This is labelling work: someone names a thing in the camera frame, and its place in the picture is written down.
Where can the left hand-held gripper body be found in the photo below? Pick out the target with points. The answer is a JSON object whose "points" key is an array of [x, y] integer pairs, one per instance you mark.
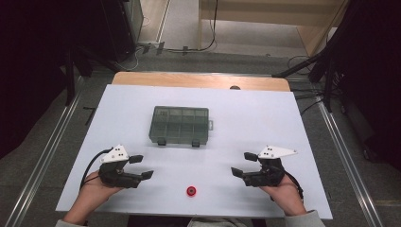
{"points": [[118, 176]]}

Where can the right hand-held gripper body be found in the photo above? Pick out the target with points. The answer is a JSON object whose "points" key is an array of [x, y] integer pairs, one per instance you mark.
{"points": [[268, 173]]}

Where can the red round part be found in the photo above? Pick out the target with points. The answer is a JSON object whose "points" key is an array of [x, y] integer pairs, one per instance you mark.
{"points": [[191, 191]]}

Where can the clear grey compartment box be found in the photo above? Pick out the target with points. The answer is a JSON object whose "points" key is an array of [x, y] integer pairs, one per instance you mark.
{"points": [[179, 124]]}

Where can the person's right hand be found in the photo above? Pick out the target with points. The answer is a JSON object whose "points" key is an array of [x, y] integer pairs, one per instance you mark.
{"points": [[285, 197]]}

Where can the person's left hand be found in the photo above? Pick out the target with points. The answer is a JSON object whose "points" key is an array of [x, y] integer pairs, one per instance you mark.
{"points": [[91, 197]]}

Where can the white table board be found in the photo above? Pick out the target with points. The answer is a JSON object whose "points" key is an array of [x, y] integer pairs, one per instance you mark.
{"points": [[220, 176]]}

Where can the wooden table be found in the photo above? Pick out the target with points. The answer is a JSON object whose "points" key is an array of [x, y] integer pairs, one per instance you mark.
{"points": [[195, 80]]}

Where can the black metal stand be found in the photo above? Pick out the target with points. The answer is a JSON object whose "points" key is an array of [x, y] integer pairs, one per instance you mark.
{"points": [[70, 78]]}

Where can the black tripod stand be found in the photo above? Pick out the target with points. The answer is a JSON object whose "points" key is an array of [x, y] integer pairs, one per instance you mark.
{"points": [[302, 64]]}

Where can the black cabinet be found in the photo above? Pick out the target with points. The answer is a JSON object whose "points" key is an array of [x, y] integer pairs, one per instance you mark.
{"points": [[123, 28]]}

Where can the dark curtain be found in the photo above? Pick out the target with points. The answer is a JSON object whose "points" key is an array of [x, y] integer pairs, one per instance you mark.
{"points": [[375, 78], [28, 63]]}

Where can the light wooden furniture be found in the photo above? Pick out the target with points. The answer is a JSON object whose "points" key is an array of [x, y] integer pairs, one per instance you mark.
{"points": [[268, 12]]}

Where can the metal floor rail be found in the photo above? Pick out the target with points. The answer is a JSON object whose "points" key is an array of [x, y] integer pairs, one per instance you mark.
{"points": [[346, 157], [47, 154]]}

